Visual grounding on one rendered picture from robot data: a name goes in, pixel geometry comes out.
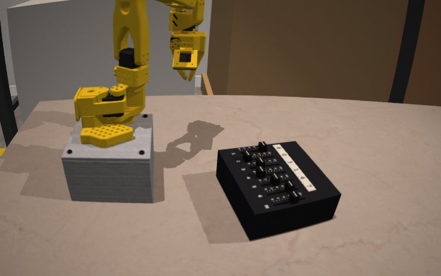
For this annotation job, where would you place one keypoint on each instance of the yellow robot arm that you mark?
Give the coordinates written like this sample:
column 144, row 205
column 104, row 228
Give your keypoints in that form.
column 96, row 106

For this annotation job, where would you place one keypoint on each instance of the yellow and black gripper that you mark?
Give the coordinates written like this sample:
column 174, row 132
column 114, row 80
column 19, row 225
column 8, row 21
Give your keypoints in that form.
column 182, row 43

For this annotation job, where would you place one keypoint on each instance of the black lighting desk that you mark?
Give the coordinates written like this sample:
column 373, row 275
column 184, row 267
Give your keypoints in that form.
column 288, row 192

